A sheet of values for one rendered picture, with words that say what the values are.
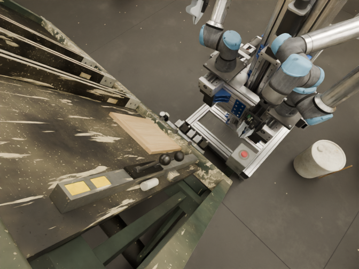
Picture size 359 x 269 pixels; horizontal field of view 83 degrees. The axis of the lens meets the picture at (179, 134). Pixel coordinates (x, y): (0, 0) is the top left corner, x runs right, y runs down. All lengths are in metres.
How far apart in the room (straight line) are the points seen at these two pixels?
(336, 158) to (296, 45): 1.61
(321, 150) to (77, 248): 2.08
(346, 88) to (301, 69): 0.47
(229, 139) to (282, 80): 1.49
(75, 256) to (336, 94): 1.14
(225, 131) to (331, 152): 0.97
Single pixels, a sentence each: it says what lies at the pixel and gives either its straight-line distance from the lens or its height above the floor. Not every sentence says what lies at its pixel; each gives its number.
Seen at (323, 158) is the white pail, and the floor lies 0.36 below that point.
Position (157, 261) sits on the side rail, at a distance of 0.48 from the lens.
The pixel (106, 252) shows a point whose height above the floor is 1.61.
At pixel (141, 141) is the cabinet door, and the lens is 0.99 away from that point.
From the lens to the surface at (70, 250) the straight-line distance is 0.51.
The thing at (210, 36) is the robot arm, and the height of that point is 1.24.
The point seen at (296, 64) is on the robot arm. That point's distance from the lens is 0.72.
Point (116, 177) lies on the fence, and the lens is 0.60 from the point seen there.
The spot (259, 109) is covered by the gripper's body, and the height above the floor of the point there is 1.54.
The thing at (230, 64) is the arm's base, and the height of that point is 1.10.
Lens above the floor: 2.14
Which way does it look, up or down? 65 degrees down
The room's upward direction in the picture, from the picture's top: straight up
